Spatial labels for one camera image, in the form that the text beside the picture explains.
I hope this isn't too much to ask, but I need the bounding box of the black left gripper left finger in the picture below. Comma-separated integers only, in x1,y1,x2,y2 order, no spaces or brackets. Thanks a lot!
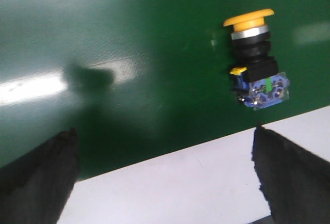
1,129,80,223

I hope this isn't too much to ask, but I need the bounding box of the green conveyor belt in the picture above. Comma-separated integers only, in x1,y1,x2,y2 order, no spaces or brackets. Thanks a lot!
1,0,329,180

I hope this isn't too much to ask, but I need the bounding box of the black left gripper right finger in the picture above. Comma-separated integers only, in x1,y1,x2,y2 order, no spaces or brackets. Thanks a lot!
252,126,329,223

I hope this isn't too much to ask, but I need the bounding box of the yellow mushroom push button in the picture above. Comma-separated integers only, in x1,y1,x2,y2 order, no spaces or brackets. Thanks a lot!
223,8,290,110

